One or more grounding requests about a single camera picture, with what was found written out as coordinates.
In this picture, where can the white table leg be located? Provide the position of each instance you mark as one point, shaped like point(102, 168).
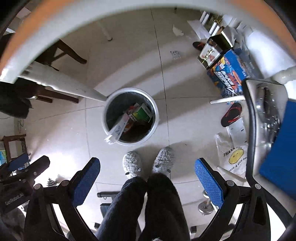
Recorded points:
point(47, 76)

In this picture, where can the left grey slipper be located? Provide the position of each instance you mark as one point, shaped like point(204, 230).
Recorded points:
point(132, 165)

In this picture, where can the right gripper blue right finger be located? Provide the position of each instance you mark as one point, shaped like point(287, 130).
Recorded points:
point(253, 221)

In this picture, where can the blue printed carton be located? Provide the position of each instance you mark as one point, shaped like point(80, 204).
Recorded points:
point(230, 71)

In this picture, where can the smiley face plastic bag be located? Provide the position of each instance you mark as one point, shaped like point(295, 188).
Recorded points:
point(232, 157)

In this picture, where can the person's dark trouser legs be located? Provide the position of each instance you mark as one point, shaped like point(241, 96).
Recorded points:
point(145, 210)

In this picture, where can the blue foam pad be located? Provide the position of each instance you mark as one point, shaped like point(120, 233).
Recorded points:
point(279, 165)

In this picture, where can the metal dumbbell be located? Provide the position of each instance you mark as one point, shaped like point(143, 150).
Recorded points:
point(206, 207)

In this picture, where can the white black printed box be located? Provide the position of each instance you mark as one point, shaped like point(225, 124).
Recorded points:
point(213, 49)

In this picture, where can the white pink toothpaste box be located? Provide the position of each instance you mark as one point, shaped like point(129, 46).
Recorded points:
point(117, 130)

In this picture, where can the red black sandal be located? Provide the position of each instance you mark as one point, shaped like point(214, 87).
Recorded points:
point(232, 115)

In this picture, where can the white trash bin black liner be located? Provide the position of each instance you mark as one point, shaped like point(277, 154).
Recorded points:
point(126, 100)

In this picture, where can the right grey slipper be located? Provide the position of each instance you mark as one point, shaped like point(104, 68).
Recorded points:
point(164, 161)

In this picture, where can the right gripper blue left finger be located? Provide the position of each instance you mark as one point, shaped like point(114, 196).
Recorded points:
point(41, 222)

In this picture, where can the grey slipper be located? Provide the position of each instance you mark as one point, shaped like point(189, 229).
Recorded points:
point(164, 161)
point(132, 165)

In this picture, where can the green white medicine box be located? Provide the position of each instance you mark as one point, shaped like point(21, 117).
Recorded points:
point(142, 113)

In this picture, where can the gripper body black left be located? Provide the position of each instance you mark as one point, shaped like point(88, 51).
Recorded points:
point(17, 189)

